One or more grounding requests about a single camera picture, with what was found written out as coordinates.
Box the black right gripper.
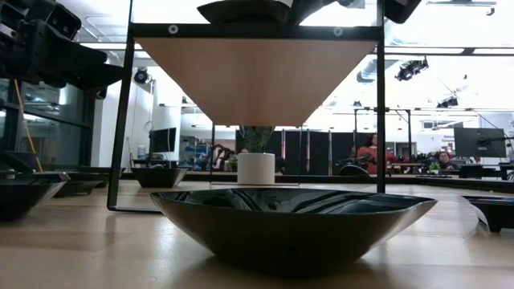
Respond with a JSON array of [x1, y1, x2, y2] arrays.
[[288, 0, 423, 25]]

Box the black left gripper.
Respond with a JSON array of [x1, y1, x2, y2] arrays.
[[0, 0, 125, 91]]

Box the black leaf-shaped bowl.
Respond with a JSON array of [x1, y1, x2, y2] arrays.
[[78, 166, 112, 189], [196, 0, 294, 24], [148, 187, 439, 278], [0, 171, 71, 222]]

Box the black wavy square bowl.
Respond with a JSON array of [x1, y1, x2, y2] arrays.
[[130, 166, 189, 189]]

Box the wooden shelf with black legs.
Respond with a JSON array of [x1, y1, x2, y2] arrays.
[[106, 0, 387, 213]]

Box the black computer monitor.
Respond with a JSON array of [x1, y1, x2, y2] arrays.
[[453, 127, 508, 159], [149, 127, 177, 153]]

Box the black partition screens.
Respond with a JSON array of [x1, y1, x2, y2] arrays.
[[235, 128, 377, 177]]

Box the person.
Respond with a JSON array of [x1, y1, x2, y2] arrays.
[[436, 151, 455, 172], [356, 133, 397, 174]]

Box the black office chair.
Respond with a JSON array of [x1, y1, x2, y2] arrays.
[[337, 164, 370, 177]]

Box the green plant in white pot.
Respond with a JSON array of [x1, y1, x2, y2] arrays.
[[236, 125, 276, 186]]

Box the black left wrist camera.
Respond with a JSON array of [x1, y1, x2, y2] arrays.
[[44, 3, 83, 41]]

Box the yellow extension cord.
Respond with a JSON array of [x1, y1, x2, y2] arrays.
[[14, 79, 44, 173]]

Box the thin black metal frame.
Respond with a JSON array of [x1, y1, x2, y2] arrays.
[[353, 106, 414, 172]]

